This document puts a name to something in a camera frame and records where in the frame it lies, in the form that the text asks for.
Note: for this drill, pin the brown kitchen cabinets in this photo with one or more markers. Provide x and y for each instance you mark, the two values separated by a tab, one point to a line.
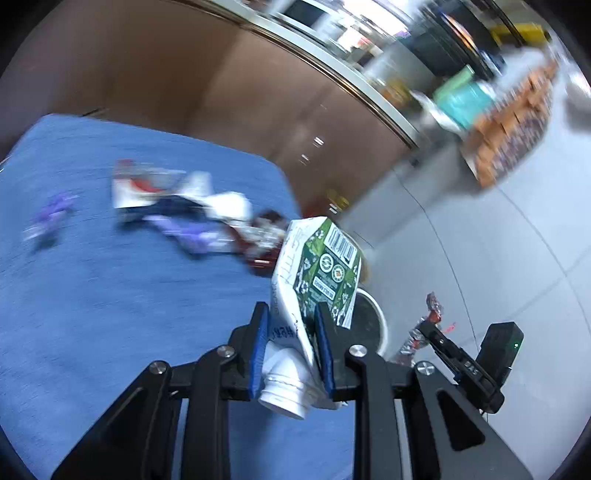
191	69

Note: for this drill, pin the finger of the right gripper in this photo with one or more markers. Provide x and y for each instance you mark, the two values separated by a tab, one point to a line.
479	387

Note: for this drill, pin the purple candy wrapper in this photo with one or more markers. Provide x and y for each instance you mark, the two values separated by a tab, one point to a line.
44	230

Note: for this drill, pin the red foil snack wrapper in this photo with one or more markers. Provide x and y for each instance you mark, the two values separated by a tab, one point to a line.
426	333

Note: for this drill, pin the dark red snack wrapper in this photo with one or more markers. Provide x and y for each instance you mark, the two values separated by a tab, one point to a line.
259	241

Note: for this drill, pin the purple foil wrapper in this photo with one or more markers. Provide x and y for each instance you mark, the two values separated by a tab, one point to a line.
195	238

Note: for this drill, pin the red white paper wrapper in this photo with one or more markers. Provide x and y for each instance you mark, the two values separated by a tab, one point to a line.
137	184

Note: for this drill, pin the white microwave oven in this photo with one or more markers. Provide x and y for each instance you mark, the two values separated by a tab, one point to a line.
307	13

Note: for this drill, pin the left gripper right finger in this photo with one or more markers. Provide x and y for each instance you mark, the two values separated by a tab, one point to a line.
333	343

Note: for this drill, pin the green white milk carton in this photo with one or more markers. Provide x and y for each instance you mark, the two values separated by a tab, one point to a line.
318	263

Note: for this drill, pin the wicker waste basket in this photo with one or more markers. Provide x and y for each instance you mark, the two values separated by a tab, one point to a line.
365	265

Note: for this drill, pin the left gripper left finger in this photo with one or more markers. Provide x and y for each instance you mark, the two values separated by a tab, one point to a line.
246	368

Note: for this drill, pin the steel trash bin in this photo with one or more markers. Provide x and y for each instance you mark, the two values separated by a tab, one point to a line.
369	326

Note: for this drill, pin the blue towel mat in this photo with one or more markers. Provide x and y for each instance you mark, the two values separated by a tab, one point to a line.
81	319

